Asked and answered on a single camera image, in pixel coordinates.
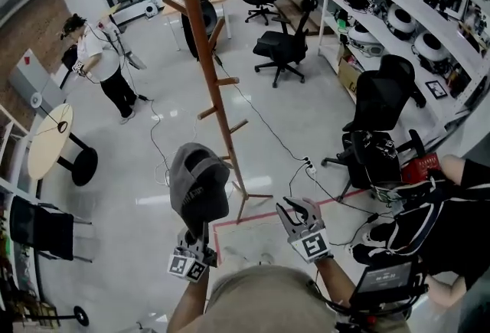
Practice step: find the black round stand base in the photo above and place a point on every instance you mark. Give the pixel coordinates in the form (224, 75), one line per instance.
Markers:
(81, 316)

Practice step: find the grey cap item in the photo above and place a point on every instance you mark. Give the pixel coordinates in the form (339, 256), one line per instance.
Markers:
(199, 186)

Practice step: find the white round device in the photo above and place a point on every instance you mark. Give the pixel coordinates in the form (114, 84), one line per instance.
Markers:
(429, 47)
(401, 19)
(363, 38)

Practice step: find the spare hand-held gripper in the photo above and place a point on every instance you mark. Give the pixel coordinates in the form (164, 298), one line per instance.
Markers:
(383, 145)

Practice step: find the person's right forearm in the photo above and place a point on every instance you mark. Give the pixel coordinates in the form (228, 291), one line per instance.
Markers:
(335, 281)

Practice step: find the white power strip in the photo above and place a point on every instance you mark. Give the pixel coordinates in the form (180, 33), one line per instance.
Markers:
(309, 165)

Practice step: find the black folding chair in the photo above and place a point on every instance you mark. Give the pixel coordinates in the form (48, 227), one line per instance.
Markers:
(42, 228)

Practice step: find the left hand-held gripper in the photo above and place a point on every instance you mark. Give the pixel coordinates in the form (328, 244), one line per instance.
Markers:
(191, 264)

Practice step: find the white side shelf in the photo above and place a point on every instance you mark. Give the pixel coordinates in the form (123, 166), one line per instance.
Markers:
(15, 170)

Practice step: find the person's beige head cap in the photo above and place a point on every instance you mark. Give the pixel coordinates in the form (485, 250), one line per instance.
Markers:
(268, 301)

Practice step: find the round wooden table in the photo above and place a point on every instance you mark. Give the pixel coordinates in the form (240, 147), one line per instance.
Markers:
(48, 144)

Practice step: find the wooden platform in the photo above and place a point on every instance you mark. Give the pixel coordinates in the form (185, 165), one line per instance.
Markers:
(294, 10)

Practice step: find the black monitor screen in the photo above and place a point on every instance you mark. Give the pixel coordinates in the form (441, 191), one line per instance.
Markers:
(386, 279)

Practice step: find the red box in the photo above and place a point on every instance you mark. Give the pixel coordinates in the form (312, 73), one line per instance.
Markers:
(419, 168)

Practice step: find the black framed picture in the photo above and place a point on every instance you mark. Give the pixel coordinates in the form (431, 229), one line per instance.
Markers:
(436, 89)

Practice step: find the person's white shoe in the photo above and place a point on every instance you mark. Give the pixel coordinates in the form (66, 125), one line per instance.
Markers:
(267, 258)

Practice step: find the wooden coat stand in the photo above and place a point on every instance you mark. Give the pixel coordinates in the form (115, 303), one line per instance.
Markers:
(214, 94)

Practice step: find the person's left forearm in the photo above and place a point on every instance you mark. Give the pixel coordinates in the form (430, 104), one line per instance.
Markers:
(189, 304)

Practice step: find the cardboard box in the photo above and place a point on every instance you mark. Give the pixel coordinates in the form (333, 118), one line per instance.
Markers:
(347, 79)

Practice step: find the grey cabinet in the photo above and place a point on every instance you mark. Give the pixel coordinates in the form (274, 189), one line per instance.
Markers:
(32, 79)

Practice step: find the small white fan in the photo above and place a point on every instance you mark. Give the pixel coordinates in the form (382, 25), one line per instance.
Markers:
(151, 8)

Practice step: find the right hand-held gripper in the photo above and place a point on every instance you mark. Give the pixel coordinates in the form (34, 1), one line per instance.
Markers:
(314, 245)

